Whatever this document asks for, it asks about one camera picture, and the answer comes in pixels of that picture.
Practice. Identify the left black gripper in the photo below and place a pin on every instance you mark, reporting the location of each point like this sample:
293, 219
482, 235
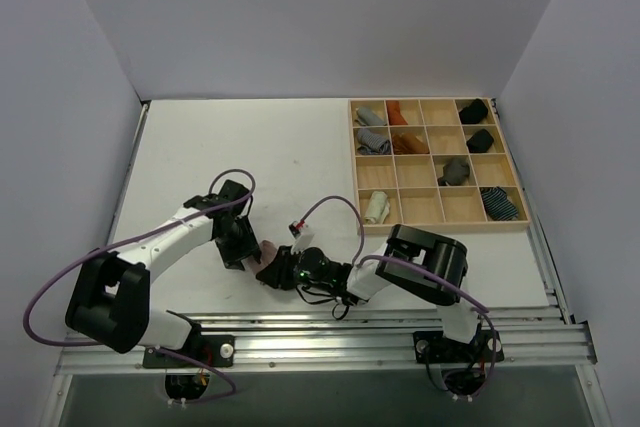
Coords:
238, 248

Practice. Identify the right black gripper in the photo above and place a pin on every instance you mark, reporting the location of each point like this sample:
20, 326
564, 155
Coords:
284, 266

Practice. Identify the pink underwear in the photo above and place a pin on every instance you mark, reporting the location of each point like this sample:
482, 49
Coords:
269, 252

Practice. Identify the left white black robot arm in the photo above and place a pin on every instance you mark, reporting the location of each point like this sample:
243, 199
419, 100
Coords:
111, 300

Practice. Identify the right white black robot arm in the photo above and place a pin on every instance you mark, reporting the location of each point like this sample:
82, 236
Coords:
426, 265

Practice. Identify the grey striped rolled cloth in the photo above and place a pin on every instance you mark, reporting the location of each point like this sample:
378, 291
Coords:
371, 143

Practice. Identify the orange rolled cloth lower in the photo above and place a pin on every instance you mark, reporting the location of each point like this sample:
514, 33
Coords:
408, 144

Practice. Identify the orange rolled cloth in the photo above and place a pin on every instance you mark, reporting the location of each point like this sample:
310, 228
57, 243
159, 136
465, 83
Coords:
394, 113
408, 144

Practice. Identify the wooden compartment tray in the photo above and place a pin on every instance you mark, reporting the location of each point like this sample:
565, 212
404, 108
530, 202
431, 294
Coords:
411, 180

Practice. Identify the orange rolled cloth upper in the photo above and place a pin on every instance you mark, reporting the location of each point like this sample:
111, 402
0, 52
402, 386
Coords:
394, 113

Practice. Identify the dark grey rolled cloth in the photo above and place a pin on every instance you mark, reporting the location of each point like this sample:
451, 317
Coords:
455, 172

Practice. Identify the blue striped rolled cloth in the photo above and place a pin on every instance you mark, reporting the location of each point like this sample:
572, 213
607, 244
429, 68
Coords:
497, 205

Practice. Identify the black rolled cloth lower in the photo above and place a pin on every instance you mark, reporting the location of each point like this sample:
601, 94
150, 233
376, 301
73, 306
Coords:
480, 142

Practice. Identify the black rolled cloth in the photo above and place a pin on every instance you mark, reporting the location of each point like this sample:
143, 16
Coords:
472, 111
480, 142

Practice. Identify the black rolled cloth upper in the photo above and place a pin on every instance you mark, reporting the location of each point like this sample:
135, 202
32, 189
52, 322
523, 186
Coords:
472, 111

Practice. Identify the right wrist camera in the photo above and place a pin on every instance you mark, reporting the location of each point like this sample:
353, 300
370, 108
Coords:
309, 262

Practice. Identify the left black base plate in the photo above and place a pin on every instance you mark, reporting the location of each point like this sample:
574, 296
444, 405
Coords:
213, 350

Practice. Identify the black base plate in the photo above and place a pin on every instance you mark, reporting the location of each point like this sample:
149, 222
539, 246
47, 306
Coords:
213, 350
431, 347

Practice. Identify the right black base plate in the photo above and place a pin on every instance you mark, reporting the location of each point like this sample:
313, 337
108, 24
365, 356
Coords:
431, 347

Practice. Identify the aluminium frame rail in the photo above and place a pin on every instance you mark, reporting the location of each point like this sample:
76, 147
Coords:
284, 334

